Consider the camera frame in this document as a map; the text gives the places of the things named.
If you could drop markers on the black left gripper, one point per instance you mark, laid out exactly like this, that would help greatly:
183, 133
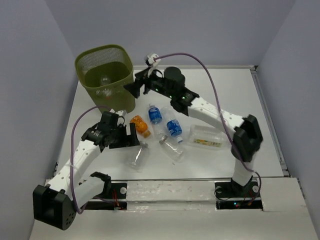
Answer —
132, 140

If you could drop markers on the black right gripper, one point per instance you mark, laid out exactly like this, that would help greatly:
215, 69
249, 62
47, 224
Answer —
142, 79

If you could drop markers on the red cap clear bottle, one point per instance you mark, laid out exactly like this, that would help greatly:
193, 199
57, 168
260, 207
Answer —
104, 82

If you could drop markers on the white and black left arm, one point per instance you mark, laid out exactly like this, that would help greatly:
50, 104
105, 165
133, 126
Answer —
65, 195

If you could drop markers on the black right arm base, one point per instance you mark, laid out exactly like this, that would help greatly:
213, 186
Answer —
229, 199

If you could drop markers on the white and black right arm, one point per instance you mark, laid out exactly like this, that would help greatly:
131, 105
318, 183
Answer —
244, 133

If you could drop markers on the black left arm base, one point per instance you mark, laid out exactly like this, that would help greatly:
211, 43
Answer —
114, 200

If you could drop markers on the olive green mesh bin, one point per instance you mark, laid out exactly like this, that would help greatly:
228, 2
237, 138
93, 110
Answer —
103, 72

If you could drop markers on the orange label plastic bottle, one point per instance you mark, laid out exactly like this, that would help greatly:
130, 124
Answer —
141, 126

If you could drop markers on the grey cap clear bottle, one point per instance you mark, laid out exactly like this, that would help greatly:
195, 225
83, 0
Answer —
139, 156

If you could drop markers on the upright Pocari Sweat blue bottle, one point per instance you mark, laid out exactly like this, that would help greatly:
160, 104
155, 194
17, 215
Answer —
156, 121

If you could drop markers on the inverted Pocari Sweat blue bottle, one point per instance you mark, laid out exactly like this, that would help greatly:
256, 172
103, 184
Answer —
172, 124

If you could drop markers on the silver cap clear bottle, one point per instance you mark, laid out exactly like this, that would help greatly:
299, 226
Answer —
172, 148

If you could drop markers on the large ribbed clear bottle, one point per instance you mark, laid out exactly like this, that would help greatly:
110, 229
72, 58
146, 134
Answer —
207, 137

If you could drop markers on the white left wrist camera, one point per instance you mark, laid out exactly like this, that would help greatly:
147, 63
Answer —
120, 112

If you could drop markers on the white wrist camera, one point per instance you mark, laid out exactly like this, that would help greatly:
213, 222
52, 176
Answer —
152, 60
120, 112

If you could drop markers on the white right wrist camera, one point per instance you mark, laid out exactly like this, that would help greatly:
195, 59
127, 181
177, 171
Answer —
152, 60

